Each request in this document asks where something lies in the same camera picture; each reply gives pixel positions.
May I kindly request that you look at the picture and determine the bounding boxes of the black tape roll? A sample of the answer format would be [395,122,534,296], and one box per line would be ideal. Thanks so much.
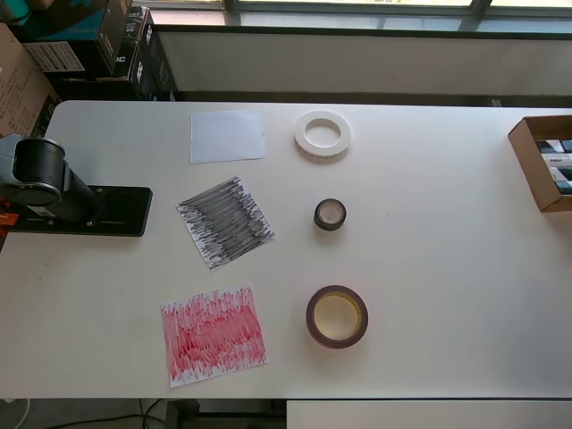
[313,198,348,232]

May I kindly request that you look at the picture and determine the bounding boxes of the white tape roll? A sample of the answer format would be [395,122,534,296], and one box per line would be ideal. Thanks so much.
[293,110,353,165]

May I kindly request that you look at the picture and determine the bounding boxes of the red 3M tape roll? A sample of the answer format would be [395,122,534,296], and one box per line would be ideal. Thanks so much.
[305,284,370,350]

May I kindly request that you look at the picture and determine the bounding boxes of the black scribbled paper sheet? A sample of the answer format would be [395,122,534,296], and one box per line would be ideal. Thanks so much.
[176,175,277,273]

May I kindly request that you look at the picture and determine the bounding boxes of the plain white paper sheet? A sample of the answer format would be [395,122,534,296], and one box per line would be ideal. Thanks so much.
[189,110,269,165]

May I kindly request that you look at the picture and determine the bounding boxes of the red scribbled paper sheet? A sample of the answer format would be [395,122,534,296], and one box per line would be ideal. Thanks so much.
[160,281,269,389]

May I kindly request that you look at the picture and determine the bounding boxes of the black cardboard box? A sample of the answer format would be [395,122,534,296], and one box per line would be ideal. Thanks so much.
[129,6,179,102]

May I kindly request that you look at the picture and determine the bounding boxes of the black table leg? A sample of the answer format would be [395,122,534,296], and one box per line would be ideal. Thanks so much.
[165,399,201,429]

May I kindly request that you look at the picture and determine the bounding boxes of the open cardboard tray box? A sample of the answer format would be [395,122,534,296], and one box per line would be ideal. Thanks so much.
[508,114,572,214]

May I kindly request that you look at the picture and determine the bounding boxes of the black box teal graphic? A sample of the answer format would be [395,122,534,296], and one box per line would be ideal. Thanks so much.
[8,0,135,82]

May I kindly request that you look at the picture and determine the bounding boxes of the large GX760A cardboard box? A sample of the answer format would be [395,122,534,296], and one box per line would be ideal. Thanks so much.
[0,21,63,139]

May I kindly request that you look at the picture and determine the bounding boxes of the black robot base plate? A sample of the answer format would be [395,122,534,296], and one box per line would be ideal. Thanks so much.
[8,185,154,238]

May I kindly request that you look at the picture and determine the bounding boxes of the black floor cable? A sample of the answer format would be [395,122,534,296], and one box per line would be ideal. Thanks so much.
[137,397,169,429]

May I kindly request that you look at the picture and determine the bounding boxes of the white floor cable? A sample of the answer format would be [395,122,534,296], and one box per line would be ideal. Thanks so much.
[0,396,32,429]

